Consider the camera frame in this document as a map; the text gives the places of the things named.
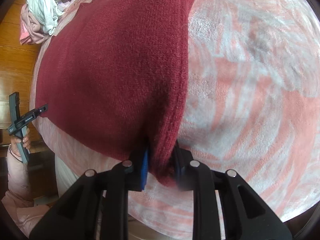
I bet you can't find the dark red knit sweater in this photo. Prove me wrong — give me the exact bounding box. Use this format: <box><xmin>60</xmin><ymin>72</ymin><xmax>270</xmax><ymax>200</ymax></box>
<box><xmin>35</xmin><ymin>0</ymin><xmax>194</xmax><ymax>185</ymax></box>

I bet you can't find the pink sleeve forearm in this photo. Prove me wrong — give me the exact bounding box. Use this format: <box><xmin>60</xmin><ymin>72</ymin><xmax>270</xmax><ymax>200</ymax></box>
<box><xmin>2</xmin><ymin>146</ymin><xmax>49</xmax><ymax>237</ymax></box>

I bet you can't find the person's left hand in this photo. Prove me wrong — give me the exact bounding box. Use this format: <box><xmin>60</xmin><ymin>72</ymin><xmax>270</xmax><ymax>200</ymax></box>
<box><xmin>10</xmin><ymin>127</ymin><xmax>32</xmax><ymax>157</ymax></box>

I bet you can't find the pink garment pile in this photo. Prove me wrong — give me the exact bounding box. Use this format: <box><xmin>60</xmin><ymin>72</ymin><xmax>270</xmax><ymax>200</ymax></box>
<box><xmin>20</xmin><ymin>4</ymin><xmax>49</xmax><ymax>45</ymax></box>

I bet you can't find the pale blue white garment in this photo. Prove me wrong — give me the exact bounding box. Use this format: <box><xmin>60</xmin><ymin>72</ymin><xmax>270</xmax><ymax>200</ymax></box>
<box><xmin>26</xmin><ymin>0</ymin><xmax>63</xmax><ymax>35</ymax></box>

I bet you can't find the pink floral bed blanket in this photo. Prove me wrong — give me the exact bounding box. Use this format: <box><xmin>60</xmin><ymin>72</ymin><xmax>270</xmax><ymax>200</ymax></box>
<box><xmin>29</xmin><ymin>0</ymin><xmax>320</xmax><ymax>239</ymax></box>

